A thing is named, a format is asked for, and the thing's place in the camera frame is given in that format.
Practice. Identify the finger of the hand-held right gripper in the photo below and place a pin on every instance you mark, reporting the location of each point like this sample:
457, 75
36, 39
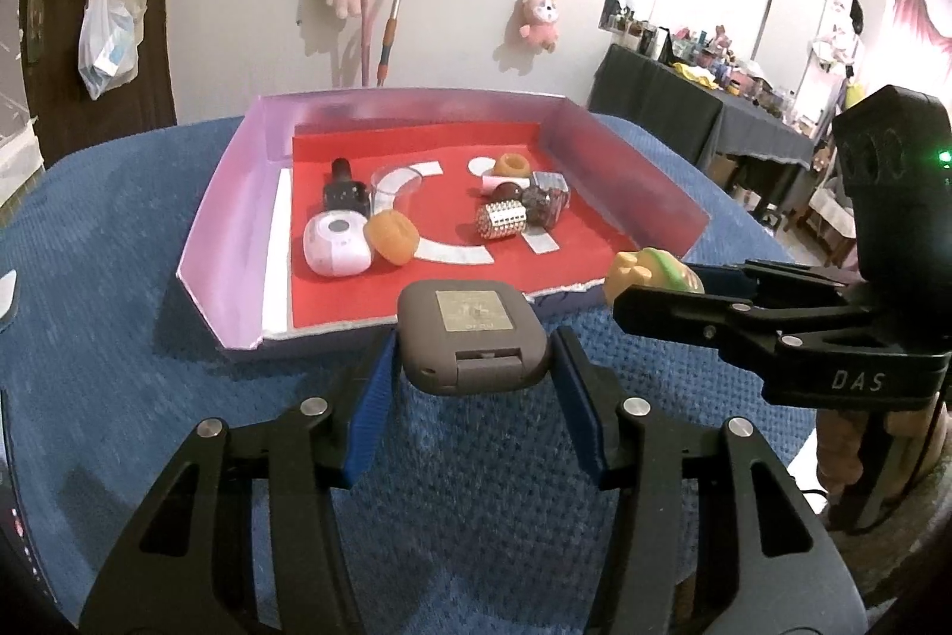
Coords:
714, 278
669, 311

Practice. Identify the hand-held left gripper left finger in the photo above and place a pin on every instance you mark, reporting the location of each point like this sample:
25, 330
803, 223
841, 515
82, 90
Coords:
368, 412

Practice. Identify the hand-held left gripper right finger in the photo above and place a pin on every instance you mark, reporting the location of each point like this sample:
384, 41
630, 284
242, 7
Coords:
576, 412

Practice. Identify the green and yellow toy figure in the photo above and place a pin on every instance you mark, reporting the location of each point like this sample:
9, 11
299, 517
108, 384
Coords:
639, 270

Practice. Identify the grey rounded case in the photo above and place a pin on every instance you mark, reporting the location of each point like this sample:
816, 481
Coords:
476, 352

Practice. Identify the brown glitter bottle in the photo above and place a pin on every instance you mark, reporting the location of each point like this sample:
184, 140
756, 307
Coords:
539, 209

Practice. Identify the pale pink rounded case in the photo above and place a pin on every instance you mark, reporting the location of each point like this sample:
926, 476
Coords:
335, 244

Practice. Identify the pink nail polish bottle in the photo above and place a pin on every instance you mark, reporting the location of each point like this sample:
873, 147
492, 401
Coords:
550, 183

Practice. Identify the orange polished stone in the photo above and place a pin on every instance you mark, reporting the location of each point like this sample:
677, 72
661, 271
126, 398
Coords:
393, 237

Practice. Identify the studded silver cylinder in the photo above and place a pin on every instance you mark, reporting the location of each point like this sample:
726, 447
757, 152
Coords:
502, 222

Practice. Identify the dark red bead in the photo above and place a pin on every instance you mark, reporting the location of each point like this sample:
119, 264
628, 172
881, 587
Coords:
512, 194

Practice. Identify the black nail polish bottle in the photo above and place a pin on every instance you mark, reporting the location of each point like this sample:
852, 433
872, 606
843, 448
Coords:
343, 192

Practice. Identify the clear plastic cup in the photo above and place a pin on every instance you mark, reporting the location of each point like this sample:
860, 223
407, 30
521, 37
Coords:
394, 189

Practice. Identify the pink cardboard box tray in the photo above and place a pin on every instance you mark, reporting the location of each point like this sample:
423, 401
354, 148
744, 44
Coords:
223, 233

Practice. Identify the person's right hand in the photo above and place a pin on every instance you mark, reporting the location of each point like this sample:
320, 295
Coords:
837, 449

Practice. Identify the red paper sheet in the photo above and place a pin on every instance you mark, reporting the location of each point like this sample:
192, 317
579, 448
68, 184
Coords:
580, 263

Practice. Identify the dark cloth covered table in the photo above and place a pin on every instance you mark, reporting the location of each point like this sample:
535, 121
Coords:
669, 99

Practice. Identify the white cabinet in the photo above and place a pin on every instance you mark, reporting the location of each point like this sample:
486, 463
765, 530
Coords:
796, 25

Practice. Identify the blue towel mat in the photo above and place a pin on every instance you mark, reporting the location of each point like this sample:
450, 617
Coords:
149, 419

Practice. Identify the bright pink plush toy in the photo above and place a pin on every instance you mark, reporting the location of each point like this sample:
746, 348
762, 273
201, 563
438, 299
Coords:
539, 17

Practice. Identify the pink stick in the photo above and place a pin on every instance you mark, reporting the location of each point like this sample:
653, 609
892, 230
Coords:
366, 40

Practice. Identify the smartphone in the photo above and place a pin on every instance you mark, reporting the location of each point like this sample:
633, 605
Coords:
15, 531

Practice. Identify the small white square device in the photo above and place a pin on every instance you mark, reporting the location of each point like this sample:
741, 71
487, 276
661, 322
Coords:
6, 293

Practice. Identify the dark wooden door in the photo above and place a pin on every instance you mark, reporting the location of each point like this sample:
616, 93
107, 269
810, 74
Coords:
67, 107

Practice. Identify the hanging plastic bag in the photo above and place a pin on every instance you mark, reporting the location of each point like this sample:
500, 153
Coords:
108, 47

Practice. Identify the grey star curtain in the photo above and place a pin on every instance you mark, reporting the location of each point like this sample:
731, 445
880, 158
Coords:
9, 122

